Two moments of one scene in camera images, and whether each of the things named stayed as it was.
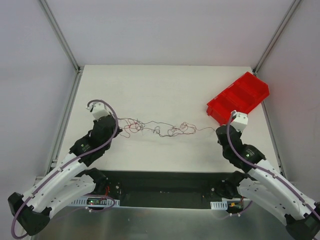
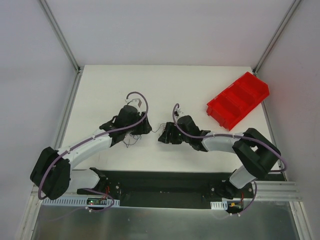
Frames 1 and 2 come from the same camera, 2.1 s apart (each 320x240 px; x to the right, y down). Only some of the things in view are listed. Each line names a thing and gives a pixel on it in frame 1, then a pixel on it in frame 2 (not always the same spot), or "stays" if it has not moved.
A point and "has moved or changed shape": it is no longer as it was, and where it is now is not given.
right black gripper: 223,130 → 170,134
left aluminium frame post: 61,35 stays
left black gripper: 110,124 → 142,123
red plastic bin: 245,95 stays
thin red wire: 131,125 has moved or changed shape
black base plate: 172,189 stays
